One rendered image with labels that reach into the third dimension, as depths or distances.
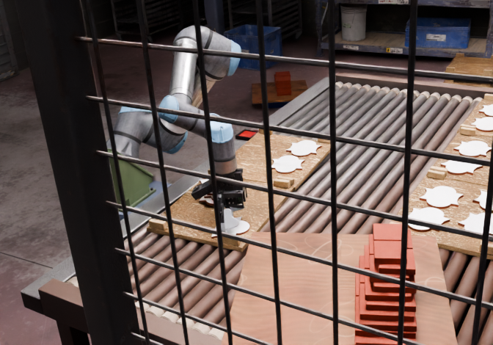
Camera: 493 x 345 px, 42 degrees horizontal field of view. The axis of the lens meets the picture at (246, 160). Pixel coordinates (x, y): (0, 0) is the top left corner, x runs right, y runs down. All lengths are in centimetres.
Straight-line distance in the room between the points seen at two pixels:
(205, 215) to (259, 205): 19
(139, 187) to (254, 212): 49
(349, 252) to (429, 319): 31
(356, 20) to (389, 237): 571
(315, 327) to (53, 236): 281
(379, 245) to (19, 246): 295
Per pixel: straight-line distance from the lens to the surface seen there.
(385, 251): 140
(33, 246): 403
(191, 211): 215
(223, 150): 186
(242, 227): 201
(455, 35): 677
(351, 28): 708
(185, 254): 197
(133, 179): 234
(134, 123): 240
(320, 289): 157
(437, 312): 153
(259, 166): 241
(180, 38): 216
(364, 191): 225
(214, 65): 224
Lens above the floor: 198
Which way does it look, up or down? 25 degrees down
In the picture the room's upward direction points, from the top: 4 degrees counter-clockwise
